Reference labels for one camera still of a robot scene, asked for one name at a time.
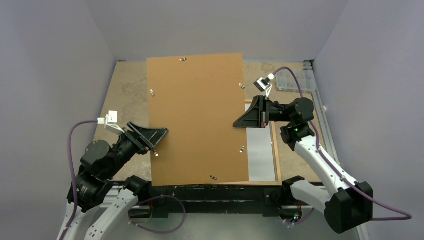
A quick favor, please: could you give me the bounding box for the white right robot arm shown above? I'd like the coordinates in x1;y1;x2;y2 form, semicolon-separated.
233;95;373;234

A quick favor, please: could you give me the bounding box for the brown backing board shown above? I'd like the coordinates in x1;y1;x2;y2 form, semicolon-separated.
146;53;249;186

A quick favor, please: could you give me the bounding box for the light wooden picture frame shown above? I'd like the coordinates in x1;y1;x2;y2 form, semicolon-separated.
244;99;283;185

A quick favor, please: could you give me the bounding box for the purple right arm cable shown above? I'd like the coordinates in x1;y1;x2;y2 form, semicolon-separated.
272;66;413;222

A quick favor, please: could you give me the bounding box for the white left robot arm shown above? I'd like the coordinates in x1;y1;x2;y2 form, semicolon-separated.
58;117;169;240

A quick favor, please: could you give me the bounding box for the clear plastic organizer box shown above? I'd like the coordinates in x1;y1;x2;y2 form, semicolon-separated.
275;67;317;94

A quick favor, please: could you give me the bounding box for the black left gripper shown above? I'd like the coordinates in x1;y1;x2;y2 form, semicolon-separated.
105;120;168;177

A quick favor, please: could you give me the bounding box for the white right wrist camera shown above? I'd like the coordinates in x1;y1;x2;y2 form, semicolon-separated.
253;73;275;98

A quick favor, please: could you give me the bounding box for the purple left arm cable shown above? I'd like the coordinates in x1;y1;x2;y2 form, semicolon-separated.
61;120;186;240

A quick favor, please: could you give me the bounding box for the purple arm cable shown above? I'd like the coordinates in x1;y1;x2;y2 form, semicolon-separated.
61;120;186;240
272;66;413;222

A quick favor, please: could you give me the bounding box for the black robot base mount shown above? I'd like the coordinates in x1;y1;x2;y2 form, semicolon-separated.
129;184;312;219

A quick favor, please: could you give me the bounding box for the building photo print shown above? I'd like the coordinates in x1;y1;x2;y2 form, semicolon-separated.
246;125;276;182

